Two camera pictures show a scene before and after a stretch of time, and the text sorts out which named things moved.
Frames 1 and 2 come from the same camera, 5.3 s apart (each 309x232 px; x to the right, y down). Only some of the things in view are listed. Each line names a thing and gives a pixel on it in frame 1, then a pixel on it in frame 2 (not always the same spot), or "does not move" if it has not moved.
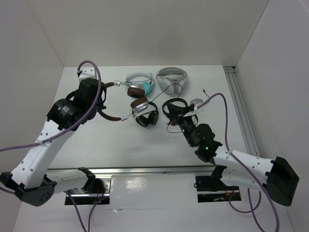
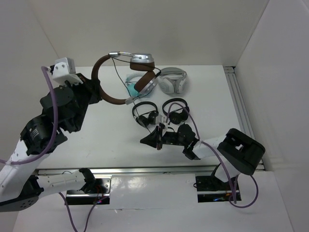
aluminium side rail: (249, 135) does not move
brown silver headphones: (139, 102) to (146, 84)
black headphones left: (149, 117) does not move
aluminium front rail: (144, 170) does not move
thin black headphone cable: (180, 94) to (113, 58)
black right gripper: (184, 118) to (152, 138)
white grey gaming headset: (166, 76) does not move
